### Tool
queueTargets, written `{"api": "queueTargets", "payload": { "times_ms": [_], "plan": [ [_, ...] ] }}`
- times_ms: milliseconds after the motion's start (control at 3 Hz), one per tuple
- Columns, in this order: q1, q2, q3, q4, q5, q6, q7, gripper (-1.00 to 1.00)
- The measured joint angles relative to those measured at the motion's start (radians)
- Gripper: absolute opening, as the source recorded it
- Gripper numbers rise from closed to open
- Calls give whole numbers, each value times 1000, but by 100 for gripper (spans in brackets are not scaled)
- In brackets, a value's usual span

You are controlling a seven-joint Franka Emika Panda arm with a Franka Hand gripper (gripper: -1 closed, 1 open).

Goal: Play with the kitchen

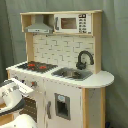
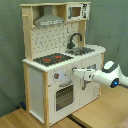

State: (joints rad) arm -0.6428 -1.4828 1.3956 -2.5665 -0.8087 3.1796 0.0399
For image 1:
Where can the black toy faucet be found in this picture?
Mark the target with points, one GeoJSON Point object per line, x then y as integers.
{"type": "Point", "coordinates": [81, 64]}

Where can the wooden toy kitchen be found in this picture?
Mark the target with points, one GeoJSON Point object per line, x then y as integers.
{"type": "Point", "coordinates": [87, 97]}

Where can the toy oven door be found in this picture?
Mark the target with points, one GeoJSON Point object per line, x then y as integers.
{"type": "Point", "coordinates": [30, 108]}

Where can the toy microwave with door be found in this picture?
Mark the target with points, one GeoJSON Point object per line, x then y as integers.
{"type": "Point", "coordinates": [72, 23]}

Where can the black stovetop red burners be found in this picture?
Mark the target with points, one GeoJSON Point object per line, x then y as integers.
{"type": "Point", "coordinates": [37, 66]}

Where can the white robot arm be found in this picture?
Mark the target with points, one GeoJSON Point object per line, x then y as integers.
{"type": "Point", "coordinates": [12, 91]}

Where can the grey range hood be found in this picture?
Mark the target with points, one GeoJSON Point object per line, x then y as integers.
{"type": "Point", "coordinates": [41, 24]}

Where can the grey toy sink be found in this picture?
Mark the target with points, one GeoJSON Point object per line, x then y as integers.
{"type": "Point", "coordinates": [73, 74]}

